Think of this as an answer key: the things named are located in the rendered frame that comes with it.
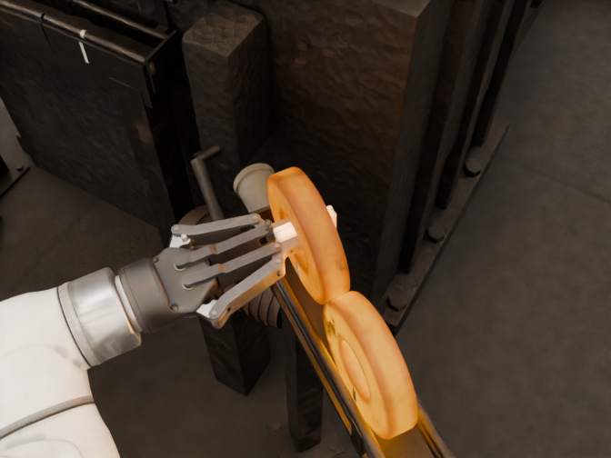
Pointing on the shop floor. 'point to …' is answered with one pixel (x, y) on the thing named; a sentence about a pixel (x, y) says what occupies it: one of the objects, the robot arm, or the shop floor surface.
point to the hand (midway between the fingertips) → (305, 229)
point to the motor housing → (238, 329)
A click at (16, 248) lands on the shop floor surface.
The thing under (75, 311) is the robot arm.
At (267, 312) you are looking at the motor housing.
